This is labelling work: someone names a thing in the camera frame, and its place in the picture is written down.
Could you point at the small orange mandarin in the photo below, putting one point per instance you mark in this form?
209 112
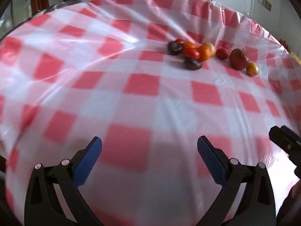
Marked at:
204 53

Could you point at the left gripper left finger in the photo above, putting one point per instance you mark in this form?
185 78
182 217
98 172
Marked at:
42 206

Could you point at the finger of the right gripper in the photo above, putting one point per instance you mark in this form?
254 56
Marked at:
289 142

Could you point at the small yellow striped melon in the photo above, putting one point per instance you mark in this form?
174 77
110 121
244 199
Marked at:
212 48

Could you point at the dark red wrinkled apple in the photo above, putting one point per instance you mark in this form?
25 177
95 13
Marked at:
238 59

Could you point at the yellow striped pepino melon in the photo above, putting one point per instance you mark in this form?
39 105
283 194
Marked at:
252 69

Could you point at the red cherry tomato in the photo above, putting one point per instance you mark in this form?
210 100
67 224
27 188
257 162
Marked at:
191 53

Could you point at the red white checkered tablecloth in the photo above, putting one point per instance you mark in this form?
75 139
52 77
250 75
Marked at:
102 68

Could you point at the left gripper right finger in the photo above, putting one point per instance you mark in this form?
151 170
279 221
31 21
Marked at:
257 205

